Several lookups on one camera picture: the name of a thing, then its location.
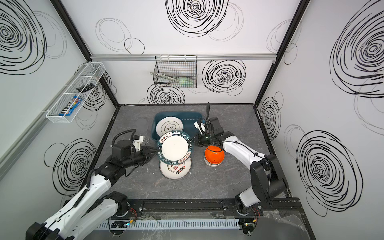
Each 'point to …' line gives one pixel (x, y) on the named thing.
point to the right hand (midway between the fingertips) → (186, 142)
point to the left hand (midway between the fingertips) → (160, 151)
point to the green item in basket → (187, 81)
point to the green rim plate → (174, 147)
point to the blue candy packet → (70, 106)
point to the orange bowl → (214, 154)
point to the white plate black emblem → (168, 124)
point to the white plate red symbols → (176, 171)
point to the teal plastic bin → (188, 119)
